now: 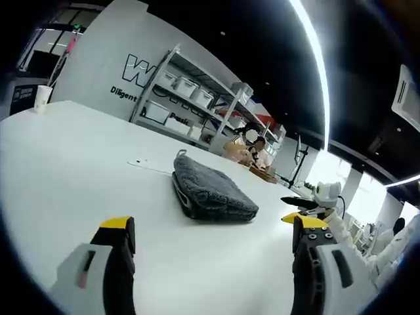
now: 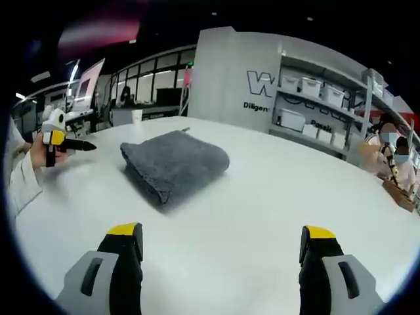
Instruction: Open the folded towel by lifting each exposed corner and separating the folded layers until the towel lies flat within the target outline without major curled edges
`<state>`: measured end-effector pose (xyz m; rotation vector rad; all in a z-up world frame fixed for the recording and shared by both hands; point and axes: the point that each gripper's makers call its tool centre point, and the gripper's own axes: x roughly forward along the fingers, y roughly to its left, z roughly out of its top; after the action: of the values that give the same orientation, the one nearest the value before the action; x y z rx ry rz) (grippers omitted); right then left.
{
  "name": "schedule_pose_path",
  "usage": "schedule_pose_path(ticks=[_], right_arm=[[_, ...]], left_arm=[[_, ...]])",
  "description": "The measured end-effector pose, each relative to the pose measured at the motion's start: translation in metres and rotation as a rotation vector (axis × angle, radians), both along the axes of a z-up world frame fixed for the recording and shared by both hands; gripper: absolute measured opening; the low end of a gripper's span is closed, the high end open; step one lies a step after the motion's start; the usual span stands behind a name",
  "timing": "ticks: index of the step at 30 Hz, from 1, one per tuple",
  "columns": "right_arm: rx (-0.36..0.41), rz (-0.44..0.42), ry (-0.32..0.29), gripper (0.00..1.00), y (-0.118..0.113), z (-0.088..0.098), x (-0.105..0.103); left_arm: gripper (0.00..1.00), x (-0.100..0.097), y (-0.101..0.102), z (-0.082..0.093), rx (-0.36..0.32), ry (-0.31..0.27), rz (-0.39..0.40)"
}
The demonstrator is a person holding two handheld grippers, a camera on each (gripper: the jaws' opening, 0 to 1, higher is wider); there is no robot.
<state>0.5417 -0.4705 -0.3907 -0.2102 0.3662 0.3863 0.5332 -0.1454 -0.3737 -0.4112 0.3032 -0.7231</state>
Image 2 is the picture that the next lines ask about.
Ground grey towel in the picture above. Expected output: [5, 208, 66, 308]
[119, 127, 230, 206]

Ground person's left hand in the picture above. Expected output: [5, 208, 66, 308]
[30, 136, 70, 170]

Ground person's white clothing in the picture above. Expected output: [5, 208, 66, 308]
[5, 116, 32, 155]

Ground grey counter desk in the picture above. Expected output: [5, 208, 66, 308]
[110, 104, 182, 127]

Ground black monitor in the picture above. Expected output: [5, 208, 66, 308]
[156, 87, 183, 106]

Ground wooden box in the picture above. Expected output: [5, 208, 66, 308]
[382, 178, 418, 213]

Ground grey metal shelf rack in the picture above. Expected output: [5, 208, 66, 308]
[268, 54, 420, 161]

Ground group of white storage boxes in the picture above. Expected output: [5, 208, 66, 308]
[275, 68, 394, 149]

